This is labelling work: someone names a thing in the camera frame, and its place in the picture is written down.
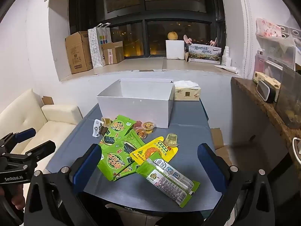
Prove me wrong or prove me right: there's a small open cardboard box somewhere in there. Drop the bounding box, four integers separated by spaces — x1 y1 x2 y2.
101 41 125 66

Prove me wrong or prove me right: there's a cream leather sofa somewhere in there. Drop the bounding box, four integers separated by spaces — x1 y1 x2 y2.
0 88 83 167

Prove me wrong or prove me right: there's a clear wall organiser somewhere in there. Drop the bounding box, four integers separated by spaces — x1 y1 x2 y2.
254 24 301 72

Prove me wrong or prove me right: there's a tissue pack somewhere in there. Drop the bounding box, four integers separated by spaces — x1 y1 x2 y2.
173 80 201 102

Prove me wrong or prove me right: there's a yellow snack packet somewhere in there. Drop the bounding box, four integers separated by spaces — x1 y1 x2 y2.
130 136 178 166

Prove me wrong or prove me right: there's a dotted white paper bag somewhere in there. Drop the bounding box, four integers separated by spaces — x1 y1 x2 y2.
88 23 111 69

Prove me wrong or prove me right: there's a rolled white paper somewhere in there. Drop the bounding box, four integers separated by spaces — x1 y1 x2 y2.
214 65 239 74

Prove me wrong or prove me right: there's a black and white device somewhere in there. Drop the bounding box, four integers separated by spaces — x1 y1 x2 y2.
256 79 278 103

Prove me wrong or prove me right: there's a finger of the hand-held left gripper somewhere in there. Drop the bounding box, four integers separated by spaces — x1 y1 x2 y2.
7 140 56 164
0 128 36 149

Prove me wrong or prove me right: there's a white foam box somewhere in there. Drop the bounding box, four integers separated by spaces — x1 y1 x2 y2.
166 40 185 60

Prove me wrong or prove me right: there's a person's left hand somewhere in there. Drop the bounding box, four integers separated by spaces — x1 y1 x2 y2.
0 184 26 217

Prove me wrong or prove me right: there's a small white snack packet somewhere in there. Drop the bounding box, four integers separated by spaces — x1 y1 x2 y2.
92 119 104 137

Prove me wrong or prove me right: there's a white plastic bottle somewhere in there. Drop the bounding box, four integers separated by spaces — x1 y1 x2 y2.
221 46 232 66

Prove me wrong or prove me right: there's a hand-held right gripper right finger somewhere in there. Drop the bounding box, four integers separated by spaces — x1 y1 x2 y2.
197 142 275 226

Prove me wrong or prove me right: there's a pale yellow jelly cup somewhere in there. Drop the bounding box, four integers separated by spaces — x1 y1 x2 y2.
164 133 179 146

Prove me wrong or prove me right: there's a landscape printed box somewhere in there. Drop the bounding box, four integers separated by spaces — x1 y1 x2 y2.
188 44 223 64

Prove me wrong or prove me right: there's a dark glass window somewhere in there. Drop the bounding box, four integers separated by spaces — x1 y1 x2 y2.
69 0 226 58

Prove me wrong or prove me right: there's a large green snack packet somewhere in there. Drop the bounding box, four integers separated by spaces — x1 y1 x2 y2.
97 144 139 182

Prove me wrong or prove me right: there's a long green snack packet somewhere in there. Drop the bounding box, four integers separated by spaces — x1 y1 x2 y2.
136 154 201 208

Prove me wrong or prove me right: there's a yellow patterned box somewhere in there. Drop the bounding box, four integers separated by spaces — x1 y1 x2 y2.
252 71 281 96

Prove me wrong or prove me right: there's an orange jelly cup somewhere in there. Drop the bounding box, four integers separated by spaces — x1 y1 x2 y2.
142 121 157 133

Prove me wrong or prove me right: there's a white cardboard box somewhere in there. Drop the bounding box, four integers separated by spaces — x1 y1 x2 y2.
96 78 174 129

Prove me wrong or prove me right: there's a clear plastic container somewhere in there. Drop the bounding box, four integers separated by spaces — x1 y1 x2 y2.
275 65 301 129

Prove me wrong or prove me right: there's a large brown cardboard box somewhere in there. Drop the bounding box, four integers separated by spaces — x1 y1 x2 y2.
65 31 93 74

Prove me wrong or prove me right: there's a floral pouch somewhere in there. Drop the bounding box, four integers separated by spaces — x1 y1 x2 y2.
256 18 283 38

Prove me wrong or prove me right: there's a flat cardboard piece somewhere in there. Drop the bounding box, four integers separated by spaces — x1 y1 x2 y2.
210 128 232 167

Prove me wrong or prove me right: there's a green round-logo snack packet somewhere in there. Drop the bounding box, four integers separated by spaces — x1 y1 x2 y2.
110 115 137 133

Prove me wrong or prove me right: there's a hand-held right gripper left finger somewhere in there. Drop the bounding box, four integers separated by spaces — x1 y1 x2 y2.
24 144 103 226

